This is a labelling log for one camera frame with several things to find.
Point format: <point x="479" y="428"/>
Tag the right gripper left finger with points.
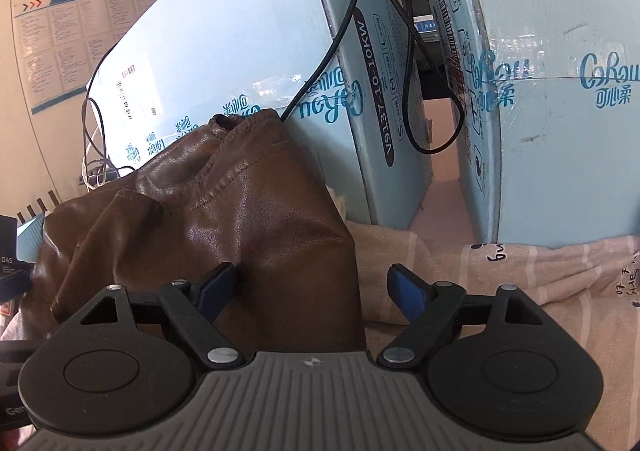
<point x="191" y="308"/>

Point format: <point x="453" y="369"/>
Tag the brown leather jacket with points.
<point x="237" y="190"/>

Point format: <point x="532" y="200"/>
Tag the black device on cartons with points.
<point x="431" y="76"/>

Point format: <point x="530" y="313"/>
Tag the wall notice poster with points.
<point x="60" y="43"/>

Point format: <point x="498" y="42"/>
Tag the pink striped cartoon bedsheet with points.
<point x="591" y="290"/>

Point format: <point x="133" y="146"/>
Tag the large light blue carton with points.
<point x="549" y="152"/>

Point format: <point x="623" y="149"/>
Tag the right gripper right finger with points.
<point x="430" y="309"/>

